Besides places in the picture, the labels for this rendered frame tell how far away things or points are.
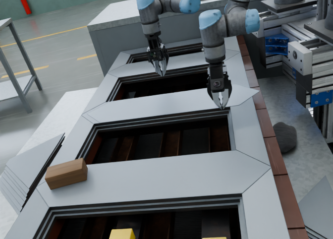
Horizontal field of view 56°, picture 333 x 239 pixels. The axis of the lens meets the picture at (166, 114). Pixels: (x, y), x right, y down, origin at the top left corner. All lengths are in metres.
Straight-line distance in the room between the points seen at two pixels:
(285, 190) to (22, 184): 0.92
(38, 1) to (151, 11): 9.62
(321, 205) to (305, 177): 0.16
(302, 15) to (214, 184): 1.12
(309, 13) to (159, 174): 1.18
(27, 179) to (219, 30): 0.88
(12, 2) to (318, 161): 10.50
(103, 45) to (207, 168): 1.41
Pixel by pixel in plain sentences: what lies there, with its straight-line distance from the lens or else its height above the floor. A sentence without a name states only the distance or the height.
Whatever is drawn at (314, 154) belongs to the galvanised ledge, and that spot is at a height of 0.68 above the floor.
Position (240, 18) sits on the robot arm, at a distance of 1.08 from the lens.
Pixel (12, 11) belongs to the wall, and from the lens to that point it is 11.17.
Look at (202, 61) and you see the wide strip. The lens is 1.65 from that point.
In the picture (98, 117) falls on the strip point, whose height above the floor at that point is 0.85.
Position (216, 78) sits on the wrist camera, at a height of 1.01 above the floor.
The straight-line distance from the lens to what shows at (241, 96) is 1.28.
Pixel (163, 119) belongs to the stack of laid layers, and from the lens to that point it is 1.25.
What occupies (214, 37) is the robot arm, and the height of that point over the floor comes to 1.14.
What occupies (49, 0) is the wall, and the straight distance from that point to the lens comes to 10.78.
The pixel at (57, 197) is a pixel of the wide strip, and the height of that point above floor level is 0.85.
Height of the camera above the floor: 1.48
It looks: 30 degrees down
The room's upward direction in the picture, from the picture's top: 14 degrees counter-clockwise
